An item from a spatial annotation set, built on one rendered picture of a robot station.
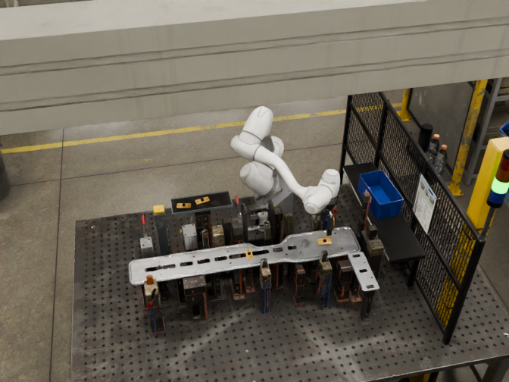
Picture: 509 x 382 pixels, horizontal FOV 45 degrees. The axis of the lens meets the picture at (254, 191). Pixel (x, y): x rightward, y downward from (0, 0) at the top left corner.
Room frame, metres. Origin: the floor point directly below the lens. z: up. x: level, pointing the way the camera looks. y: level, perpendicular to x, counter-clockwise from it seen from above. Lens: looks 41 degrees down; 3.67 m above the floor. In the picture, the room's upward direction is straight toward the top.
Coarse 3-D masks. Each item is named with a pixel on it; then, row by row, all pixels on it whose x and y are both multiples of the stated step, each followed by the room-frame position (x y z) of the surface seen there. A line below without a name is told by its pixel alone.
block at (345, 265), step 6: (342, 264) 2.40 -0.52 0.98; (348, 264) 2.40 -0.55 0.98; (342, 270) 2.36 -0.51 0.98; (348, 270) 2.36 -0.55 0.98; (342, 276) 2.34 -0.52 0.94; (348, 276) 2.35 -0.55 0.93; (336, 282) 2.41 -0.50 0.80; (342, 282) 2.34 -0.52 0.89; (348, 282) 2.35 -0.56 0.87; (336, 288) 2.40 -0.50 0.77; (342, 288) 2.35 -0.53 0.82; (348, 288) 2.36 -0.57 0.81; (336, 294) 2.38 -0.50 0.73; (342, 294) 2.35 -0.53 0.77; (348, 294) 2.36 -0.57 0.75; (342, 300) 2.35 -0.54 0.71; (348, 300) 2.35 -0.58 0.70
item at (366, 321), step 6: (366, 294) 2.20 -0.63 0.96; (372, 294) 2.20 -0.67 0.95; (366, 300) 2.20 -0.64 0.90; (372, 300) 2.20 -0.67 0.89; (366, 306) 2.20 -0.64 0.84; (360, 312) 2.26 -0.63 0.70; (366, 312) 2.22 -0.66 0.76; (360, 318) 2.21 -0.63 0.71; (366, 318) 2.21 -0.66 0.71; (366, 324) 2.17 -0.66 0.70
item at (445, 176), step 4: (408, 132) 2.93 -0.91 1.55; (412, 152) 2.89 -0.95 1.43; (412, 156) 2.87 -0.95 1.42; (416, 156) 2.85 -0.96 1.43; (416, 160) 2.82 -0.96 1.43; (420, 160) 2.82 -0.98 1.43; (432, 164) 2.63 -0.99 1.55; (420, 168) 2.75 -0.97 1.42; (444, 172) 2.70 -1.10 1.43; (444, 176) 2.67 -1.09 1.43; (448, 176) 2.67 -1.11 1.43; (428, 180) 2.64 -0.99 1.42; (444, 180) 2.63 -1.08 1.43; (448, 180) 2.63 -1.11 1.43; (432, 184) 2.64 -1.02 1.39
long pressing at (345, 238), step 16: (288, 240) 2.58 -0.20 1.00; (336, 240) 2.58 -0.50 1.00; (352, 240) 2.58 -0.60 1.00; (160, 256) 2.45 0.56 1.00; (176, 256) 2.45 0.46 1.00; (192, 256) 2.45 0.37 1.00; (208, 256) 2.45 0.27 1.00; (256, 256) 2.45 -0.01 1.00; (272, 256) 2.45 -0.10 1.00; (288, 256) 2.45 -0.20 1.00; (304, 256) 2.45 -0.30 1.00; (336, 256) 2.45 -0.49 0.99; (144, 272) 2.33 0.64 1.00; (160, 272) 2.33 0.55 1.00; (176, 272) 2.32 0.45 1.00; (192, 272) 2.32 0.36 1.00; (208, 272) 2.33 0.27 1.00
